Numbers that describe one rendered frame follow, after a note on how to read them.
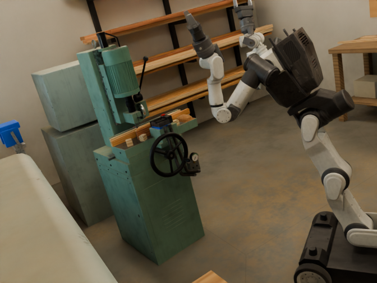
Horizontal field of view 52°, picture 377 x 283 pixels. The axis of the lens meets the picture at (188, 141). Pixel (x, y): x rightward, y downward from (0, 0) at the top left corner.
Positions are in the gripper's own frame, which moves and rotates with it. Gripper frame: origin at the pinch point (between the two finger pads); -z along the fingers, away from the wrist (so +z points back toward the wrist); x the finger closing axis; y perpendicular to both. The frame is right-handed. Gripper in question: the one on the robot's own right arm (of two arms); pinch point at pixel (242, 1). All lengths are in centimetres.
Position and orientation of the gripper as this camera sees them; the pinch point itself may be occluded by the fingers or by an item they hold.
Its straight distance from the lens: 248.2
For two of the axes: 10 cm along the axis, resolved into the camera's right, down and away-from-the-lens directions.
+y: -4.1, 0.6, 9.1
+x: -8.9, 2.0, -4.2
